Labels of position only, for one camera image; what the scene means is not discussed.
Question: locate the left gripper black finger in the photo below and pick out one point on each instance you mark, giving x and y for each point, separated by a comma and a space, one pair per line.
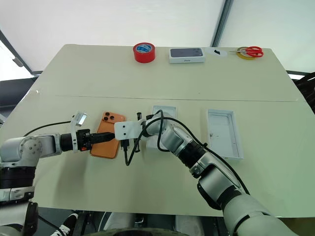
102, 141
103, 135

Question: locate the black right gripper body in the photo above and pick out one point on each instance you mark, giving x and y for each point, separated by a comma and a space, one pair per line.
124, 145

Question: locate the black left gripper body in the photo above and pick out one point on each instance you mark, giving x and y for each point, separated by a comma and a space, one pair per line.
83, 140

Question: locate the orange smartphone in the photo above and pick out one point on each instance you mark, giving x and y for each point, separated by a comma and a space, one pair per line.
104, 150

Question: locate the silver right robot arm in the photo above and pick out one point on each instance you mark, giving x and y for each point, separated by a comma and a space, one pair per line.
214, 179

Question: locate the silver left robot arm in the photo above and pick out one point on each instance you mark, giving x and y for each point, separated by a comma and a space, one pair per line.
29, 147

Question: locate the open white phone box tray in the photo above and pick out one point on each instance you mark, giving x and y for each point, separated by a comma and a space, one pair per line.
167, 111

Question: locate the closed white phone box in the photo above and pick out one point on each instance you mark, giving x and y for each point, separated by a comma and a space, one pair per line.
187, 55

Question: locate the white phone box lid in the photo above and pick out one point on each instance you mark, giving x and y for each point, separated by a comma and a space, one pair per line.
222, 132

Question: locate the red tape roll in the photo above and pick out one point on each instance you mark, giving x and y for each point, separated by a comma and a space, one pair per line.
145, 57

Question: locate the dark low cabinet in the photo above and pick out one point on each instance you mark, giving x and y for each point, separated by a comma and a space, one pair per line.
14, 92

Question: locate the black and white shoe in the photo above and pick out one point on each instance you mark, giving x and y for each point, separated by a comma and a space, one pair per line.
67, 223

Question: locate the white round disc black mark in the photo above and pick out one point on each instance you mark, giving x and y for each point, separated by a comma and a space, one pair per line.
211, 52

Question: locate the yellow tape roll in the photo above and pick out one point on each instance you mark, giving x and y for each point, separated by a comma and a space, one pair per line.
246, 57

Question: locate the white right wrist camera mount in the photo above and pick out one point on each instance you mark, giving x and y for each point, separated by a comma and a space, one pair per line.
128, 130

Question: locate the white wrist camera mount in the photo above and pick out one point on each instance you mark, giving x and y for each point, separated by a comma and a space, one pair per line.
128, 130
80, 118

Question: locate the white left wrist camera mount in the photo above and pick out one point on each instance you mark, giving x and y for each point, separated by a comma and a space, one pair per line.
80, 118

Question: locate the dark slanted frame bar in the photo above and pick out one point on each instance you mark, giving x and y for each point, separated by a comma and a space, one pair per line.
14, 52

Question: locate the grey window frame post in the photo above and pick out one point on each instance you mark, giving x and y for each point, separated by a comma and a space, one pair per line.
221, 22

